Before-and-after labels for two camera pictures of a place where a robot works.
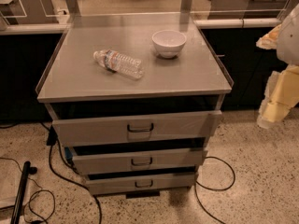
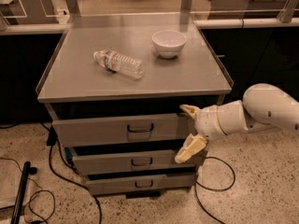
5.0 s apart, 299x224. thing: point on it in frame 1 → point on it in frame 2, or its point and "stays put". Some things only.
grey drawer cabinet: x=139 y=138 stays put
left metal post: x=71 y=1 stays put
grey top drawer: x=161 y=126 stays put
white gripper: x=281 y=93 → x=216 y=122
